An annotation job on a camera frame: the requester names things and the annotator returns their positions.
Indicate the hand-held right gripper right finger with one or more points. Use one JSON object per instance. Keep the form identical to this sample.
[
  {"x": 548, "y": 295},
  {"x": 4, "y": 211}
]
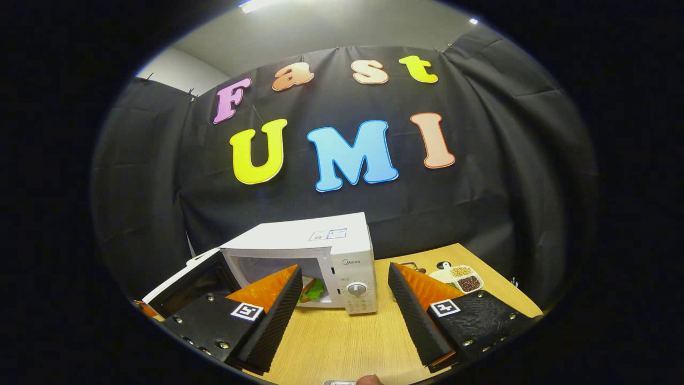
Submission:
[{"x": 414, "y": 321}]

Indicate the white microwave oven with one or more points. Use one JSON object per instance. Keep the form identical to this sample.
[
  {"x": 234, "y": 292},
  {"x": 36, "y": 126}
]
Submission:
[{"x": 342, "y": 240}]

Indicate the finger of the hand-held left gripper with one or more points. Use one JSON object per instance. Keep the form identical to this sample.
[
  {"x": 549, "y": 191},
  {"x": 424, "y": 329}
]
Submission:
[{"x": 145, "y": 309}]

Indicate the white divided dish of beans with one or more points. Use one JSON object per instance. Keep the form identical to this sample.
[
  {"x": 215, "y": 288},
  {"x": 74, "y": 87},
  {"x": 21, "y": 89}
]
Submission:
[{"x": 465, "y": 278}]

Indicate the lettuce sandwich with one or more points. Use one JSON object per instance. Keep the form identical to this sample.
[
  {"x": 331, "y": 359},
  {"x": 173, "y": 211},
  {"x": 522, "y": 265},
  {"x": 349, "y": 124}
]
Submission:
[{"x": 314, "y": 291}]

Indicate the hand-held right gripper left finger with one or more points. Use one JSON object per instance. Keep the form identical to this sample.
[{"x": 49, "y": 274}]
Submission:
[{"x": 278, "y": 321}]

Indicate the large ceiling light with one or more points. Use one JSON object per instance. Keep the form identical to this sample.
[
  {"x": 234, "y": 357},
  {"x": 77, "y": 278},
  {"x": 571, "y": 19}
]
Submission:
[{"x": 262, "y": 5}]

